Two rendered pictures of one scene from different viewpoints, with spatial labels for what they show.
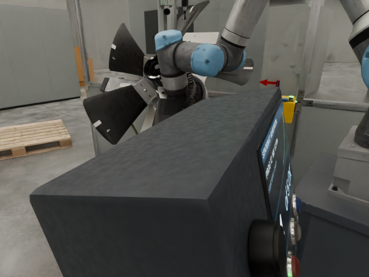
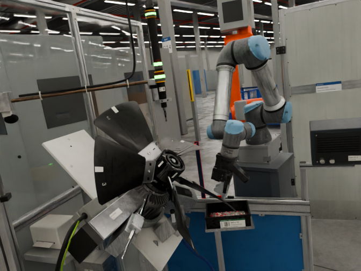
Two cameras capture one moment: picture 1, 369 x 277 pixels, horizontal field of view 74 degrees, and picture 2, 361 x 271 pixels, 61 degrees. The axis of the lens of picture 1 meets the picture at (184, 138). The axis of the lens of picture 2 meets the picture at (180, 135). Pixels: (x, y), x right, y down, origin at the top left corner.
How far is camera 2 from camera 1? 165 cm
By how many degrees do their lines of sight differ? 88
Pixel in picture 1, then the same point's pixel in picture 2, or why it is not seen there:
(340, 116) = not seen: hidden behind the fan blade
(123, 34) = (109, 148)
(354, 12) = (275, 102)
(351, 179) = (270, 154)
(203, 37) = (78, 138)
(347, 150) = (268, 145)
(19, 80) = not seen: outside the picture
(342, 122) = not seen: hidden behind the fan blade
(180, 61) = (248, 134)
